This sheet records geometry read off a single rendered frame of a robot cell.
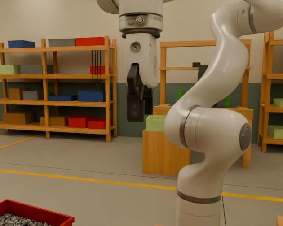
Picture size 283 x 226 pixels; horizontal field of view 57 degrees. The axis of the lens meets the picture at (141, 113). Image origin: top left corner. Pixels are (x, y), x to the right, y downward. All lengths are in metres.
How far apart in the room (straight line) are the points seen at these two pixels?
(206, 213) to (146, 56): 0.44
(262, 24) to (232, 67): 0.17
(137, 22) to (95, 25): 5.84
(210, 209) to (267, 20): 0.53
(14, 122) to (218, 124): 6.43
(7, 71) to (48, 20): 1.52
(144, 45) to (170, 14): 5.41
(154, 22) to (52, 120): 5.82
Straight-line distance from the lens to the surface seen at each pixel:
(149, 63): 0.48
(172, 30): 5.82
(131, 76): 0.44
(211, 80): 0.73
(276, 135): 5.37
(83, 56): 6.38
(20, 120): 6.76
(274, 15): 0.84
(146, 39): 0.48
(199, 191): 0.70
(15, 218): 1.08
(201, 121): 0.65
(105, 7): 0.59
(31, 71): 6.43
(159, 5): 0.52
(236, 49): 0.78
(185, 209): 0.73
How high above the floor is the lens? 1.37
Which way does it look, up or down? 8 degrees down
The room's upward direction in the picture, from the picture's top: straight up
